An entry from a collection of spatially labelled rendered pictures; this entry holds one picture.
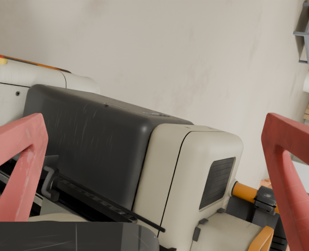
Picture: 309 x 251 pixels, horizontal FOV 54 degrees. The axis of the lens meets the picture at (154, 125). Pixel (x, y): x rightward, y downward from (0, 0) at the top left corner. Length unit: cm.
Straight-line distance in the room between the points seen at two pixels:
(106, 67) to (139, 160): 92
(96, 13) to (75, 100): 74
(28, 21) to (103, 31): 37
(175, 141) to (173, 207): 12
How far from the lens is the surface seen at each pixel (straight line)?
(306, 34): 498
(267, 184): 579
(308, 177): 859
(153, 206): 57
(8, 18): 115
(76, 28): 132
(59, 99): 73
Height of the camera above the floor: 99
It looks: 31 degrees down
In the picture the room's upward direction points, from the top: 108 degrees clockwise
